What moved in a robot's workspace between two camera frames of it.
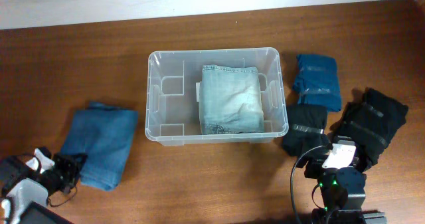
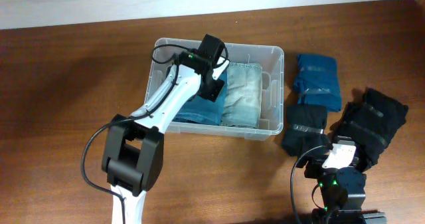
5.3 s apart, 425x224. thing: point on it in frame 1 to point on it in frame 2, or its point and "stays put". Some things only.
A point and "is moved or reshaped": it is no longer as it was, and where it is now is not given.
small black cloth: [306, 125] stays put
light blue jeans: [230, 100] is moved or reshaped
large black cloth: [370, 123] stays put
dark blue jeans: [105, 131] to [201, 109]
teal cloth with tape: [317, 81] stays put
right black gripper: [314, 170] stays put
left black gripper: [76, 163] to [215, 92]
